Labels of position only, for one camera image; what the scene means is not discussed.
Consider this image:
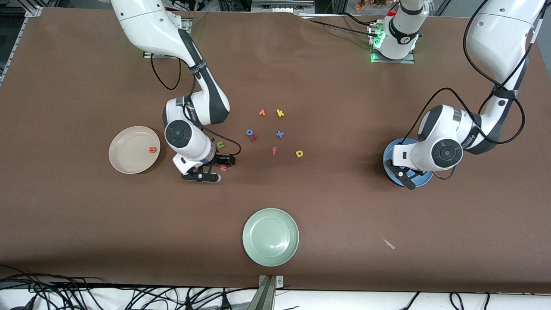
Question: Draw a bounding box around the thin black table cable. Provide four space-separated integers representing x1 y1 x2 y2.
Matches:
340 12 380 26
307 19 375 38

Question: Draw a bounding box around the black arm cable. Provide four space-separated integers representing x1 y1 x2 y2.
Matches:
402 0 547 145
150 54 241 158

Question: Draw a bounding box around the blue round plate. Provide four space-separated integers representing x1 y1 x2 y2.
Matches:
383 138 434 188

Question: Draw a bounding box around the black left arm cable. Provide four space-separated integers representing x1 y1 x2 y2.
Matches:
402 0 547 145

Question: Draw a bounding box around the pale green round plate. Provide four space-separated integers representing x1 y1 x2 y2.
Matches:
242 208 300 267

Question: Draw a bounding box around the aluminium frame profile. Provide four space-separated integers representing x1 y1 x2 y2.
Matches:
251 0 316 14

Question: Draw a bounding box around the orange brown background object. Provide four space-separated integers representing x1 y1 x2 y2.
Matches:
355 0 388 11

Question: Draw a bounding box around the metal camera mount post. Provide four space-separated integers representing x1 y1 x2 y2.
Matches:
247 275 285 310

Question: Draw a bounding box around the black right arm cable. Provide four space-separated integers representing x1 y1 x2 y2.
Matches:
150 54 241 158

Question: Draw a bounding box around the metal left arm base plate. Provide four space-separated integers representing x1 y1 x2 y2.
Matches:
369 22 416 65

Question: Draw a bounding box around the brown table cover sheet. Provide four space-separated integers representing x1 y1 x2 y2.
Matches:
0 6 551 294

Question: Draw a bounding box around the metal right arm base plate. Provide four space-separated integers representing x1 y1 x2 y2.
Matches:
143 17 192 59

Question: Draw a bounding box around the beige round plate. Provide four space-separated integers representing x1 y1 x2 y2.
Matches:
108 126 161 174

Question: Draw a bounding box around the tangled black cable bundle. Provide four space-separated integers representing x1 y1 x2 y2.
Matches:
0 263 259 310

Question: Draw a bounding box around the aluminium table edge rail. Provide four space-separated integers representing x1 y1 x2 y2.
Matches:
0 5 43 87

